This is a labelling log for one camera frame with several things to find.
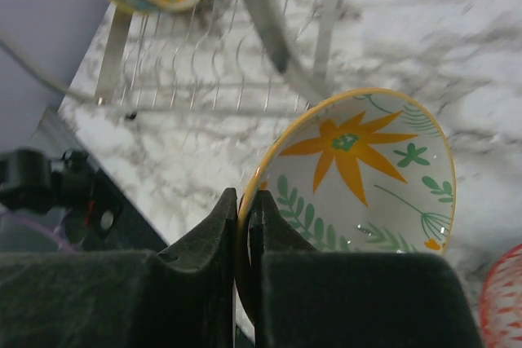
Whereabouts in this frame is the red geometric pattern bowl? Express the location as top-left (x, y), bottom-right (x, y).
top-left (479, 244), bottom-right (522, 348)

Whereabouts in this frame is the white bowl orange flower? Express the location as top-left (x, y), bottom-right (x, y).
top-left (235, 88), bottom-right (456, 320)

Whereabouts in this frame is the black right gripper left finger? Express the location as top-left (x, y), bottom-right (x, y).
top-left (1, 188), bottom-right (237, 347)

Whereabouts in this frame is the stainless steel dish rack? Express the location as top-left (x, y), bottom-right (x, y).
top-left (94, 0), bottom-right (347, 117)

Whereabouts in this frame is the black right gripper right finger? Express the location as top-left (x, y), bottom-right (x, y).
top-left (249, 191), bottom-right (482, 347)

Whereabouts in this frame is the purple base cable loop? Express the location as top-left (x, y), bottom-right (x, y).
top-left (0, 207), bottom-right (78, 253)

